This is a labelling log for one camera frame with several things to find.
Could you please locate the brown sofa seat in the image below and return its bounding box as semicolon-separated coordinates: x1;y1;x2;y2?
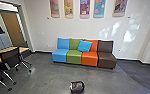
97;40;118;70

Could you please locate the black trash bag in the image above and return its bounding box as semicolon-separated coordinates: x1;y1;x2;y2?
69;80;86;94

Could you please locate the blue sofa seat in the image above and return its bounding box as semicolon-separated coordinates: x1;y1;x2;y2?
51;37;71;64

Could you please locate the pink and beige poster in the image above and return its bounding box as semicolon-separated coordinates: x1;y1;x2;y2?
112;0;129;18

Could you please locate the poster with red figure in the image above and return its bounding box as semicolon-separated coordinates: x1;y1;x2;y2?
49;0;61;19

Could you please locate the purple poster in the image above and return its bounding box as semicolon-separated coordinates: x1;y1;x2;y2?
79;0;91;19

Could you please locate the green sofa seat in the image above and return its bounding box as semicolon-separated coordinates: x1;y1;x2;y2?
66;38;84;65

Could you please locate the dark door frame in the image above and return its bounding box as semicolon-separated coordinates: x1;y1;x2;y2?
0;1;35;53

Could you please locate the brown wooden door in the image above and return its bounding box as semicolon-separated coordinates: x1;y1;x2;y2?
0;11;26;48

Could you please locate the orange sofa seat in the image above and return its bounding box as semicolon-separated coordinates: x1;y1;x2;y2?
81;39;100;67

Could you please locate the light blue poster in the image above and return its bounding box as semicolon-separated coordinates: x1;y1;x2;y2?
93;0;107;19

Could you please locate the grey partition panel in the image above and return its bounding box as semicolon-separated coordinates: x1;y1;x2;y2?
0;33;14;51

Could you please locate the yellow poster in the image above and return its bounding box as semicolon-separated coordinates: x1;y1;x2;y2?
63;0;75;19

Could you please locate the blue cushion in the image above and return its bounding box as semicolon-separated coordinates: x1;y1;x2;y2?
76;40;93;53

